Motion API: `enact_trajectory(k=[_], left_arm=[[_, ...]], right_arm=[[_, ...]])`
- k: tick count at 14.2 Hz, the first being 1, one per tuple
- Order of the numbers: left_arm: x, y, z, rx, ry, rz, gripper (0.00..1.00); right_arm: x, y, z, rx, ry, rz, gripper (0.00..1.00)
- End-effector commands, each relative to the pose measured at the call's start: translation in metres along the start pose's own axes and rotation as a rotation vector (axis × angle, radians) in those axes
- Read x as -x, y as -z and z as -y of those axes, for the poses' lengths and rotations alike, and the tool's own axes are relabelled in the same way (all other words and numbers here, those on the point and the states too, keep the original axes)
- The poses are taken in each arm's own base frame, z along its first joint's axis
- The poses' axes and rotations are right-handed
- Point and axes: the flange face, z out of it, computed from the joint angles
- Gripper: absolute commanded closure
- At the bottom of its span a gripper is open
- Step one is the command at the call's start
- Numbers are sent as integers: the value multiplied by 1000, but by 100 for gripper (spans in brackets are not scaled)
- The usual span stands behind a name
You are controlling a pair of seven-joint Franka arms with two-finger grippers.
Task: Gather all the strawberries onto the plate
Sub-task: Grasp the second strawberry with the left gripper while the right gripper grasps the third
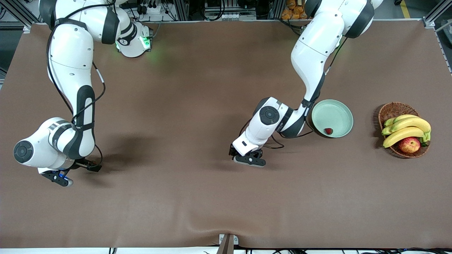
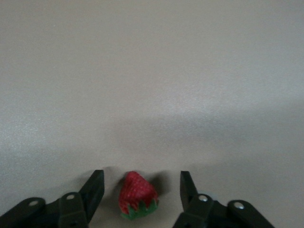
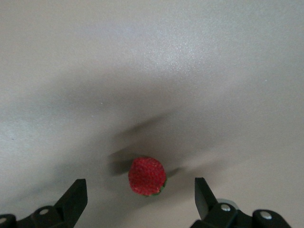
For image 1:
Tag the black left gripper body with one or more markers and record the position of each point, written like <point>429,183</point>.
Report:
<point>232,152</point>

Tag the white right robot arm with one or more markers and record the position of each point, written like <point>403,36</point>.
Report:
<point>70,70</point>

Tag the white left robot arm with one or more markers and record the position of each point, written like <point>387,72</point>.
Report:
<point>314,53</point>

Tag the pale green round plate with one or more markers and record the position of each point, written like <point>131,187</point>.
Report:
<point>333,114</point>

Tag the smooth table cover mat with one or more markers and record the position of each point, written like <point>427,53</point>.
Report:
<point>226,194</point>

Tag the white terminal strip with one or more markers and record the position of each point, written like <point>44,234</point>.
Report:
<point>236,16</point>

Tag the brown wicker basket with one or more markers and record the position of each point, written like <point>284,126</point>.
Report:
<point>392,111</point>

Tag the orange bread rolls pile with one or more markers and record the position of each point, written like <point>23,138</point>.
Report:
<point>293,12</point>

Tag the red yellow apple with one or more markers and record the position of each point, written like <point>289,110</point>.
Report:
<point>409,145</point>

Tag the yellow banana bunch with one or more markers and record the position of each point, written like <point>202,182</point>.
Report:
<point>413,123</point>

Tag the white power strip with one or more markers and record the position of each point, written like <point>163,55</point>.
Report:
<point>153,10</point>

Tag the grey metal mount bracket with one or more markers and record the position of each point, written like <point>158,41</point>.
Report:
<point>227,245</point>

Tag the aluminium frame post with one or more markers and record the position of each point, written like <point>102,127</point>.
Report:
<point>183,10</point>
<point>277,8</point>

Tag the aluminium frame rail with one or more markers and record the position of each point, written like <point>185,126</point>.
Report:
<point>17,12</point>
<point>429,21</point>

